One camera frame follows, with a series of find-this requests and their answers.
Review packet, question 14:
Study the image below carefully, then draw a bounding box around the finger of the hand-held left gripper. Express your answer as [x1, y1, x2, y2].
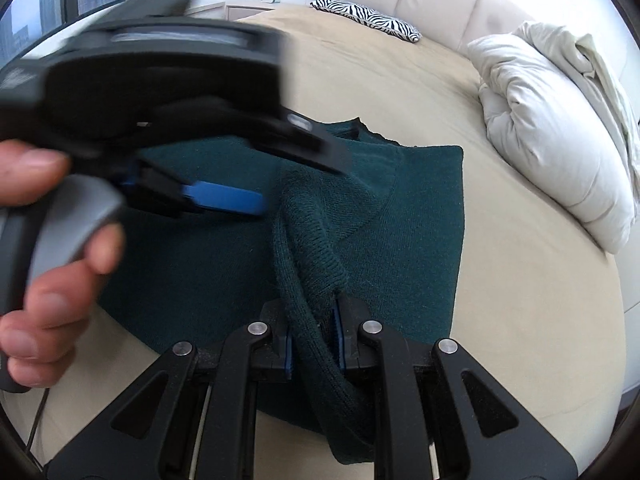
[121, 158, 269, 219]
[149, 96, 353, 177]

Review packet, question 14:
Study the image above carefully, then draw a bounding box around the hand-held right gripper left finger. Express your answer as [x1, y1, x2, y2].
[44, 300, 296, 480]

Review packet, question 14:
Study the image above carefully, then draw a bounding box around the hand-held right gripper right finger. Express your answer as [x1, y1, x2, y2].
[330, 295, 579, 480]

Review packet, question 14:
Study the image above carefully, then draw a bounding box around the dark green knit sweater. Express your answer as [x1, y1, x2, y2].
[97, 117, 466, 466]

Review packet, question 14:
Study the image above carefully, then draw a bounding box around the person's left hand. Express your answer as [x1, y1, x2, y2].
[0, 140, 127, 389]

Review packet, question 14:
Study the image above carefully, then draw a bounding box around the white nightstand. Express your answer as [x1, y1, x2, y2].
[187, 2, 282, 22]

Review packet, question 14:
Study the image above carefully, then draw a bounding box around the zebra print pillow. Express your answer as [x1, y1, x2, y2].
[309, 0, 422, 44]

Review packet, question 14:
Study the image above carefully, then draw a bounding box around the beige bed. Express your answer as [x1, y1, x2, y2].
[30, 2, 630, 467]

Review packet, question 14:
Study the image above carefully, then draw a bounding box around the white folded duvet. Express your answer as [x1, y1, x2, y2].
[467, 20, 640, 254]

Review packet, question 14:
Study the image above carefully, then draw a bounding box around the black cable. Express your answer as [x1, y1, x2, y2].
[24, 387, 52, 453]

